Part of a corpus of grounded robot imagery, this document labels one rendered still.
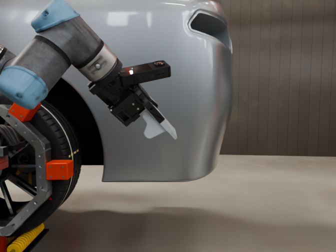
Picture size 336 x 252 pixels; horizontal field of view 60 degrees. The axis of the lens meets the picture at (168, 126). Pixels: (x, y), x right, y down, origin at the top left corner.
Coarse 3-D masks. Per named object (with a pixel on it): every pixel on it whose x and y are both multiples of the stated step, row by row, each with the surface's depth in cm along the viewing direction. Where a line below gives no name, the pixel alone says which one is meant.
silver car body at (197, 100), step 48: (0, 0) 133; (48, 0) 134; (96, 0) 134; (144, 0) 134; (192, 0) 135; (144, 48) 135; (192, 48) 135; (96, 96) 137; (192, 96) 137; (144, 144) 139; (192, 144) 139
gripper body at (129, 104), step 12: (96, 84) 59; (108, 84) 60; (120, 84) 60; (108, 96) 61; (120, 96) 62; (132, 96) 61; (120, 108) 61; (132, 108) 63; (144, 108) 64; (120, 120) 62; (132, 120) 63
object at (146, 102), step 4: (140, 96) 61; (144, 96) 61; (144, 100) 61; (148, 100) 61; (144, 104) 61; (148, 104) 61; (152, 104) 62; (148, 108) 61; (152, 108) 61; (152, 112) 61; (156, 112) 61; (156, 116) 62; (160, 116) 62; (160, 120) 62
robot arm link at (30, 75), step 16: (32, 48) 48; (48, 48) 49; (16, 64) 47; (32, 64) 47; (48, 64) 49; (64, 64) 51; (0, 80) 46; (16, 80) 46; (32, 80) 47; (48, 80) 49; (16, 96) 47; (32, 96) 48
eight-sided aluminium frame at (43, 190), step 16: (0, 112) 116; (16, 128) 116; (32, 128) 121; (32, 144) 117; (48, 144) 121; (48, 160) 122; (48, 192) 121; (32, 208) 119; (0, 224) 124; (16, 224) 120
